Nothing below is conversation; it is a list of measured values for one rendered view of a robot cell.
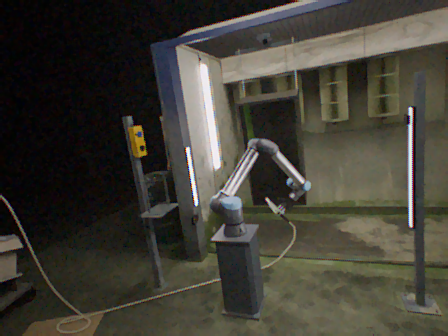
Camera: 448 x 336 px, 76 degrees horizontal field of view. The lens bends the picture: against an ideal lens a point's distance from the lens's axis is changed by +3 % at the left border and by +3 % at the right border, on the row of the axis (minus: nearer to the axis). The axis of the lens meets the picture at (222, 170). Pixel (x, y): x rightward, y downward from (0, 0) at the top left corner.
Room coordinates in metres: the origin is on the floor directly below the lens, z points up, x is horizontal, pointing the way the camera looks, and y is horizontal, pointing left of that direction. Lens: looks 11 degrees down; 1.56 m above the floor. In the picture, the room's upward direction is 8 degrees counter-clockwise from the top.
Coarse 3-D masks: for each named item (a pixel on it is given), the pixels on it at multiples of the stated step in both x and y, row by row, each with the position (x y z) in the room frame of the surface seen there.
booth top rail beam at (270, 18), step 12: (324, 0) 2.32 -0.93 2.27; (336, 0) 2.29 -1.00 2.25; (348, 0) 2.27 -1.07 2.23; (276, 12) 2.46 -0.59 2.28; (288, 12) 2.42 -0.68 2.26; (300, 12) 2.39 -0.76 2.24; (312, 12) 2.39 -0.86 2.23; (240, 24) 2.57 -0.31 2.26; (252, 24) 2.53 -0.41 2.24; (264, 24) 2.52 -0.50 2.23; (192, 36) 2.73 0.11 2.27; (204, 36) 2.69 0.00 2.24; (216, 36) 2.69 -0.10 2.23
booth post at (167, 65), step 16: (160, 48) 2.86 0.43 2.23; (160, 64) 2.87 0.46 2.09; (176, 64) 2.96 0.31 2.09; (160, 80) 2.88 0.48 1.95; (176, 80) 2.91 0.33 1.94; (160, 96) 2.89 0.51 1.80; (176, 96) 2.86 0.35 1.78; (176, 112) 2.84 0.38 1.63; (176, 128) 2.85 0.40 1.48; (176, 144) 2.86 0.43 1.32; (176, 160) 2.87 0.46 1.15; (192, 160) 2.97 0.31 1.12; (176, 176) 2.88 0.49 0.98; (176, 192) 2.90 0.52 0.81; (192, 208) 2.84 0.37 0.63; (192, 240) 2.86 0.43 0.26; (192, 256) 2.87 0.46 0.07
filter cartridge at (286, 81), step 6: (288, 72) 3.87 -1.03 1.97; (294, 72) 3.88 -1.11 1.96; (300, 72) 3.95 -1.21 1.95; (276, 78) 4.08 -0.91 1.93; (282, 78) 3.93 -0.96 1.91; (288, 78) 3.91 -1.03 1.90; (294, 78) 3.89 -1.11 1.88; (300, 78) 3.95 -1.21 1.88; (282, 84) 3.94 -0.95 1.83; (288, 84) 3.91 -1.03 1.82; (294, 84) 3.89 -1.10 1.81; (300, 84) 3.94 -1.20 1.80; (282, 90) 3.94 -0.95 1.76; (288, 90) 3.91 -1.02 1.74; (300, 90) 3.93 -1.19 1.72; (300, 96) 3.92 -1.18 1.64; (300, 102) 3.91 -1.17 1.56; (300, 108) 3.92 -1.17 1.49
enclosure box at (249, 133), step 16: (256, 96) 3.10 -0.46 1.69; (272, 96) 2.90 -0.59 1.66; (288, 96) 2.73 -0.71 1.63; (240, 112) 3.05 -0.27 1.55; (256, 112) 3.21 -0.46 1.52; (272, 112) 3.16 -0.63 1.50; (288, 112) 3.11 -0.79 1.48; (240, 128) 2.95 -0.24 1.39; (256, 128) 3.26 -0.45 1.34; (272, 128) 3.20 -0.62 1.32; (288, 128) 3.15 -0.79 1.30; (288, 144) 3.19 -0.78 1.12; (256, 160) 3.35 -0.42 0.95; (272, 160) 3.29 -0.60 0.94; (288, 160) 3.23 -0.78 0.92; (256, 176) 3.41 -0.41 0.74; (272, 176) 3.34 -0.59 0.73; (288, 176) 3.28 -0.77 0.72; (304, 176) 2.98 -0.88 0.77; (256, 192) 3.36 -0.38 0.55; (272, 192) 3.35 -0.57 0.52; (288, 192) 3.28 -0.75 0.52; (304, 192) 2.90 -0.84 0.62
